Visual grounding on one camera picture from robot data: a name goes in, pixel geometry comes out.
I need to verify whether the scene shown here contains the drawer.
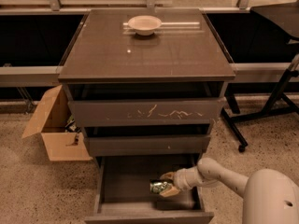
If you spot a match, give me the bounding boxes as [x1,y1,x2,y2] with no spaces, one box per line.
[85,154,214,224]
[68,98,224,127]
[84,135,210,157]

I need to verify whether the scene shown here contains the dark drawer cabinet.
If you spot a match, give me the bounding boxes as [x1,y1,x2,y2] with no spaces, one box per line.
[57,8,236,224]

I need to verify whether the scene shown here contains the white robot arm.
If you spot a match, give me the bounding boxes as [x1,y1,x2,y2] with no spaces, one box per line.
[161,158,299,224]

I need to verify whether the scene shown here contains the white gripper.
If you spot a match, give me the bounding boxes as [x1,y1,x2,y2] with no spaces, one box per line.
[160,169,191,197]

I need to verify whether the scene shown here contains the black rolling stand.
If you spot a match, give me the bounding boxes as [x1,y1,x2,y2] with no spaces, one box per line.
[221,54,299,153]

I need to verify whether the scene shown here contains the middle drawer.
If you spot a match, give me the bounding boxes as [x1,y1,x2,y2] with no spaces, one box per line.
[84,135,210,157]

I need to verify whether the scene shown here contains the open cardboard box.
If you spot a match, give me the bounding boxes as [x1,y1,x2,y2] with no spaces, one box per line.
[22,86,92,161]

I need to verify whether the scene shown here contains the bottom drawer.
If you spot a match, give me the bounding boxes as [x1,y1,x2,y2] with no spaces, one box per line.
[85,154,214,224]

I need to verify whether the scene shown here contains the white bowl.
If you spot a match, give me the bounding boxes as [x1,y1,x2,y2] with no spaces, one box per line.
[128,16,162,35]

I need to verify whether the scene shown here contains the dark side table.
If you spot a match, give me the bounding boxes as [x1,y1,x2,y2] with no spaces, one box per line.
[250,1,299,41]

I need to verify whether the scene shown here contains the top drawer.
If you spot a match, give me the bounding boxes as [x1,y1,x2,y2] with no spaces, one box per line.
[68,98,224,127]

